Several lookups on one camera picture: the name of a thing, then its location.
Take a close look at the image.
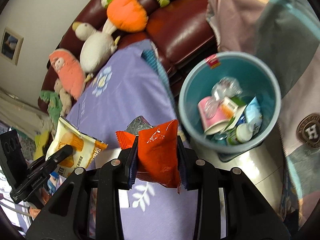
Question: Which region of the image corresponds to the orange red snack bag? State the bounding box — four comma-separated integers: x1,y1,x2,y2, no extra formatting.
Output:
116,119,181,190

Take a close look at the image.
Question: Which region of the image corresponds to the yellow white snack bag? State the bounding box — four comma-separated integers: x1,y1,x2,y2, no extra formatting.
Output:
46,116,108,178

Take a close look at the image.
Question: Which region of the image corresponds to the green food box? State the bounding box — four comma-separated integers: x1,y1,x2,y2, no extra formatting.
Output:
219,97,247,132

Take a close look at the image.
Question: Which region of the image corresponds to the blue plastic trash bin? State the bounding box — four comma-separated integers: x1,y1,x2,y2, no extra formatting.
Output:
178,51,281,154

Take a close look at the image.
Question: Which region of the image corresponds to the pink paper cup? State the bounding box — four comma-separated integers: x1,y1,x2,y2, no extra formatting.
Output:
197,96,228,135

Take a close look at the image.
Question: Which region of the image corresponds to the green white tube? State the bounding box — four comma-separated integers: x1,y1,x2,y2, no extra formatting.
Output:
226,123,254,145

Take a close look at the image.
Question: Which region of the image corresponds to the green crocodile plush toy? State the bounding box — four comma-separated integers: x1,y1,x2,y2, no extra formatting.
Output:
40,90,62,129

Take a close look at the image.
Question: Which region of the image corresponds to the light blue milk carton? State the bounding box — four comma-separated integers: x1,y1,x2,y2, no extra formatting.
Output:
244,96,263,135

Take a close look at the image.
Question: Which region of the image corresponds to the purple floral cloth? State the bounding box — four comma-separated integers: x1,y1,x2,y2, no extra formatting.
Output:
67,40,197,239

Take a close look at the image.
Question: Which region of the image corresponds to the crumpled clear plastic bottle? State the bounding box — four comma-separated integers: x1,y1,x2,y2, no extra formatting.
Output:
211,77,242,100

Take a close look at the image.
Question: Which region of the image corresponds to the beige small plush toy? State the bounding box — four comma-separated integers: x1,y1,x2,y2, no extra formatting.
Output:
54,79,72,116

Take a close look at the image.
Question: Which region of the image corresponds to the red sticker on bin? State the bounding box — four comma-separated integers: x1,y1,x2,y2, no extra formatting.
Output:
205,54,221,69

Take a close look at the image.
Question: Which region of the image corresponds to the pink salmon plush toy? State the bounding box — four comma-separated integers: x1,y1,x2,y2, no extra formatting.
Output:
49,49,86,100

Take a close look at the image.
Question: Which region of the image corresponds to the white duck plush toy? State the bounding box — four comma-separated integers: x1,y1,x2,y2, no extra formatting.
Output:
72,22,120,73

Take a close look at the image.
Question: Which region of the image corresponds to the orange carrot plush toy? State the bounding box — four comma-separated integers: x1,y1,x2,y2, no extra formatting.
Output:
101,0,148,34

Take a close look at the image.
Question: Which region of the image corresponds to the plaid pink grey blanket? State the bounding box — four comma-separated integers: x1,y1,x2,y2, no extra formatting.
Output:
206,0,319,226

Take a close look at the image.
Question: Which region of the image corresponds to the framed wall picture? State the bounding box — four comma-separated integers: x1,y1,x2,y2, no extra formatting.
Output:
1,27,24,66

